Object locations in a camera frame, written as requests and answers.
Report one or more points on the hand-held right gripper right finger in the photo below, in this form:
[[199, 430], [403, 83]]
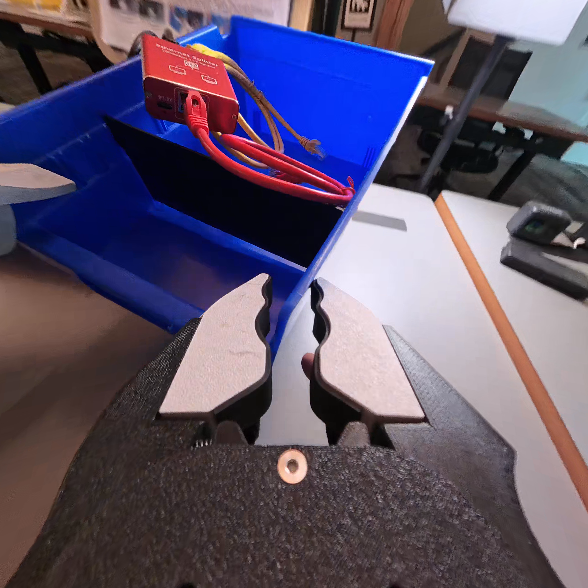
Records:
[[363, 363]]

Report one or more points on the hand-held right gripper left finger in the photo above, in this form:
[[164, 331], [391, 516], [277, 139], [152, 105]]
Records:
[[220, 358]]

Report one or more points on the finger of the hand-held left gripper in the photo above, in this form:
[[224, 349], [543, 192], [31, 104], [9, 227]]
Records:
[[32, 181]]

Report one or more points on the blue plastic bin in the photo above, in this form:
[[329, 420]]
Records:
[[115, 229]]

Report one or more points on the red ethernet splitter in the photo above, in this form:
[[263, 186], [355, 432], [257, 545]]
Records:
[[188, 78]]

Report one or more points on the grey tape strip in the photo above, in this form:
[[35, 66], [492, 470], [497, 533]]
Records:
[[379, 221]]

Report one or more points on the orange edged white table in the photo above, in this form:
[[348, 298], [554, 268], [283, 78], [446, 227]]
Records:
[[542, 321]]

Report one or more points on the grey stapler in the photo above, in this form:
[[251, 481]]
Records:
[[542, 257]]

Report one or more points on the wooden table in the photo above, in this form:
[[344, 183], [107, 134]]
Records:
[[505, 108]]

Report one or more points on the black white marker sign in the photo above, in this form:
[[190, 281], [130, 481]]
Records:
[[359, 11]]

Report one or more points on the white panel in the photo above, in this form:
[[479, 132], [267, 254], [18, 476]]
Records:
[[514, 18]]

